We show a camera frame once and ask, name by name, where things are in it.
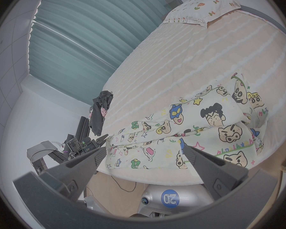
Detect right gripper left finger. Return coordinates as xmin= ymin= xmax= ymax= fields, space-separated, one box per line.
xmin=39 ymin=147 xmax=107 ymax=201

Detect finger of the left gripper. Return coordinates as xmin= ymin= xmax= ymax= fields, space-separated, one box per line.
xmin=96 ymin=134 xmax=109 ymax=146

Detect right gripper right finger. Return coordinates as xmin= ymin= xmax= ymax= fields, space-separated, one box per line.
xmin=182 ymin=145 xmax=249 ymax=200

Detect white printed pyjama top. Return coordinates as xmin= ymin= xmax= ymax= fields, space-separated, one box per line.
xmin=105 ymin=72 xmax=269 ymax=170

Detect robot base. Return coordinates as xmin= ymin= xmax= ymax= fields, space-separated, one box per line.
xmin=83 ymin=183 xmax=215 ymax=218

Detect pile of clothes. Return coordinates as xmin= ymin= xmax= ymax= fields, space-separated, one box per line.
xmin=88 ymin=90 xmax=114 ymax=136

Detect black chest of drawers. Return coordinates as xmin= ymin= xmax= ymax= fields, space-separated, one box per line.
xmin=75 ymin=117 xmax=90 ymax=139

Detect blue-green curtain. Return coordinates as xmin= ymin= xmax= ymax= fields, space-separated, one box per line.
xmin=34 ymin=0 xmax=173 ymax=68
xmin=27 ymin=24 xmax=117 ymax=107

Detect bed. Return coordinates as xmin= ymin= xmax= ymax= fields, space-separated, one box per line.
xmin=101 ymin=0 xmax=286 ymax=186

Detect white printed pillow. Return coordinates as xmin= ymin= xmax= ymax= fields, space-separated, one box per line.
xmin=163 ymin=0 xmax=242 ymax=29

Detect black cable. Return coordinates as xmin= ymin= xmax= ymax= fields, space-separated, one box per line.
xmin=109 ymin=175 xmax=137 ymax=193

